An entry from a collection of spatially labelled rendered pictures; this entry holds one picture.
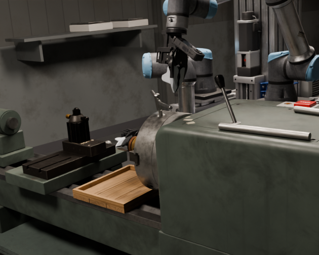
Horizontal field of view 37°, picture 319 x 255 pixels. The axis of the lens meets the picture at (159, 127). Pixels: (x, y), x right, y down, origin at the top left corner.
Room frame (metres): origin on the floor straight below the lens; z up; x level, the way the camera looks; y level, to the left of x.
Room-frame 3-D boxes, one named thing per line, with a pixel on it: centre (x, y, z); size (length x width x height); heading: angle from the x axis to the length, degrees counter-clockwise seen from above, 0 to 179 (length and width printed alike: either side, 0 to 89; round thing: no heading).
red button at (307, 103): (1.64, -0.52, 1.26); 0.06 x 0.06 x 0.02; 50
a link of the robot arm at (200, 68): (2.54, -0.24, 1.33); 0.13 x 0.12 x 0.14; 75
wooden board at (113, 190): (1.92, 0.16, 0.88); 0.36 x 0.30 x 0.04; 140
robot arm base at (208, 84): (2.54, -0.25, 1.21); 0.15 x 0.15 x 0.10
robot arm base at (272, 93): (2.17, -0.58, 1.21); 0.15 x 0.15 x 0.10
